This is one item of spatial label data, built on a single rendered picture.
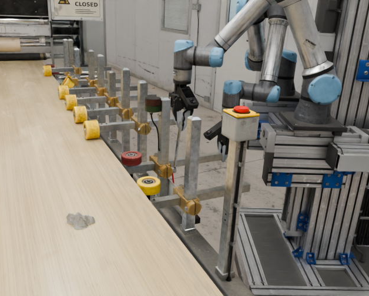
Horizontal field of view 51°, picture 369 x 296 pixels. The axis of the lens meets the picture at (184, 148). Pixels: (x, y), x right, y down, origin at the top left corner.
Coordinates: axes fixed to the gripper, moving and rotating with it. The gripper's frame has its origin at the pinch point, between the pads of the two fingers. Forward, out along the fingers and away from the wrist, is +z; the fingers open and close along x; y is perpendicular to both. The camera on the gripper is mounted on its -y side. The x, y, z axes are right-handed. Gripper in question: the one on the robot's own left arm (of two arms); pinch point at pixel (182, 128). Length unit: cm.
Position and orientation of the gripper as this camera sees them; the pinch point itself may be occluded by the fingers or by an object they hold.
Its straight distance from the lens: 160.3
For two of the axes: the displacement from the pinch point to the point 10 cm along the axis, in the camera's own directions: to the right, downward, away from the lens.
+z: -0.4, 9.3, 3.6
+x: -9.0, 1.2, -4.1
